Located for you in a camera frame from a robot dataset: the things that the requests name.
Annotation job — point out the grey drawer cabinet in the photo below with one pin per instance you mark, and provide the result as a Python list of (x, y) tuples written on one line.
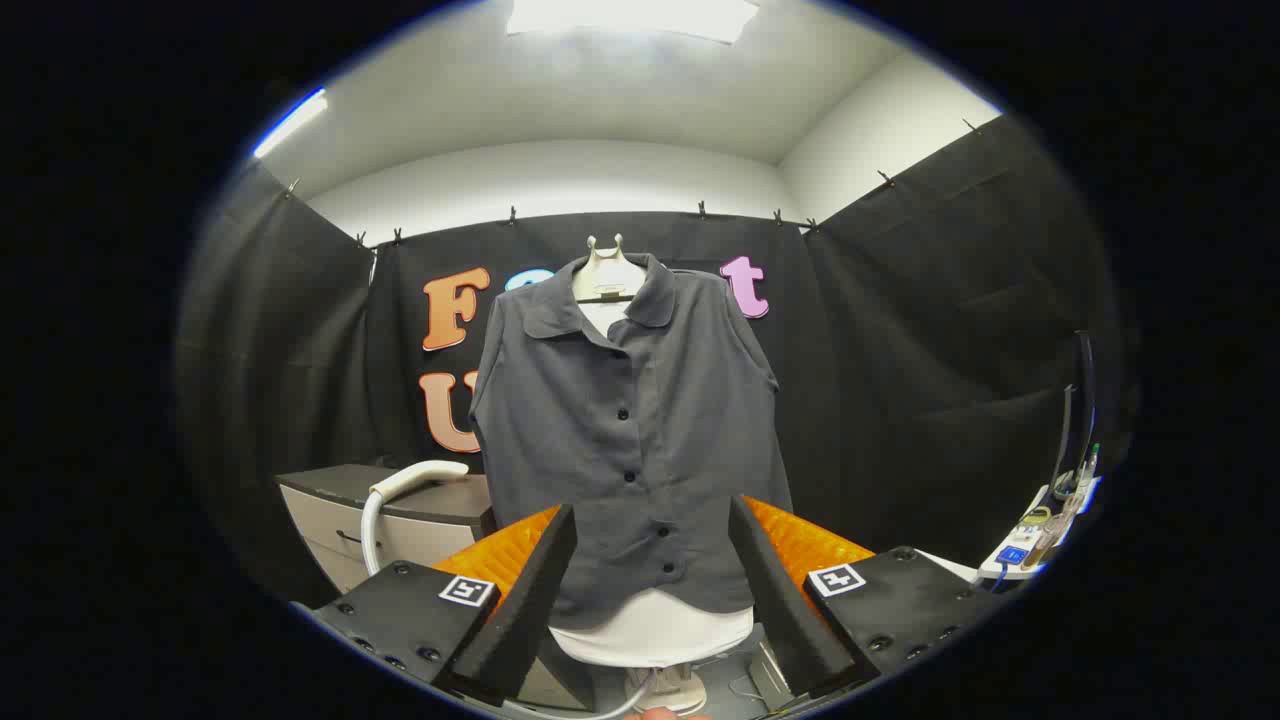
[(430, 535)]

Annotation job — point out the white mannequin torso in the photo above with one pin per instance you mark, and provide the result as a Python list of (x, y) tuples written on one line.
[(650, 635)]

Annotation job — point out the white power strip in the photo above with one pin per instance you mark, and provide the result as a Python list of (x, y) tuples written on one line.
[(1015, 555)]

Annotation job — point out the grey buttoned sleeveless shirt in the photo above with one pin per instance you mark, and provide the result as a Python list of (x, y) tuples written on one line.
[(640, 450)]

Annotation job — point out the ceiling light panel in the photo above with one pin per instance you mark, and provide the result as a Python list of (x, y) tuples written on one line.
[(630, 15)]

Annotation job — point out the narrow ceiling light strip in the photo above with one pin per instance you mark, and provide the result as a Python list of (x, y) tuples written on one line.
[(290, 122)]

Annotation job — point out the black backdrop cloth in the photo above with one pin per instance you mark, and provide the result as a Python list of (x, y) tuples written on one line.
[(900, 350)]

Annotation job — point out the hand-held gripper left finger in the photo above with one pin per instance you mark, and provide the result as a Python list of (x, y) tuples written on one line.
[(525, 610)]

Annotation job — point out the mannequin stand base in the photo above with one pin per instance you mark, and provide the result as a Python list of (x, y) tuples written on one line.
[(670, 690)]

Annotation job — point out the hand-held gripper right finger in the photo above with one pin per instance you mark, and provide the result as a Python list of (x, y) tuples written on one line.
[(785, 610)]

